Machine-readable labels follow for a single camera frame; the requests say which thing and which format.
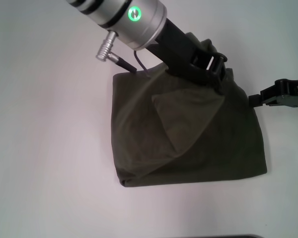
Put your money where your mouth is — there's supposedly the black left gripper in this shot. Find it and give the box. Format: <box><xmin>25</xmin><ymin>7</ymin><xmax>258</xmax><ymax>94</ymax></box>
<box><xmin>149</xmin><ymin>18</ymin><xmax>228</xmax><ymax>96</ymax></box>

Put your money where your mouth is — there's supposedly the dark green FREE t-shirt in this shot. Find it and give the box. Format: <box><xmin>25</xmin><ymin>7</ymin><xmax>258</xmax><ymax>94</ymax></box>
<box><xmin>113</xmin><ymin>31</ymin><xmax>268</xmax><ymax>188</ymax></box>

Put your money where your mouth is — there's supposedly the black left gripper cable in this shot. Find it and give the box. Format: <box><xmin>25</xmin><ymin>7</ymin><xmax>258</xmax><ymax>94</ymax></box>
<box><xmin>115</xmin><ymin>50</ymin><xmax>151</xmax><ymax>78</ymax></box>

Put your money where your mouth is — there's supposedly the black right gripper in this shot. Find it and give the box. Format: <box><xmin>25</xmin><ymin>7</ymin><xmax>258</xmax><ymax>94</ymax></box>
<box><xmin>248</xmin><ymin>77</ymin><xmax>298</xmax><ymax>109</ymax></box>

